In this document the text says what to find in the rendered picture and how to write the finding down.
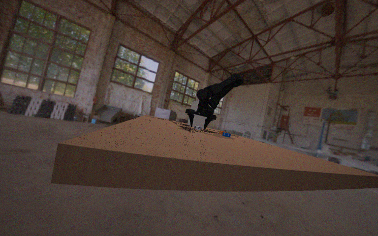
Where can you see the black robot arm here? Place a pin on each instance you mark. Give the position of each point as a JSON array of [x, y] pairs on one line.
[[217, 92]]

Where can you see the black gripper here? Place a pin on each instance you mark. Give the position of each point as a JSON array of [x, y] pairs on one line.
[[191, 113]]

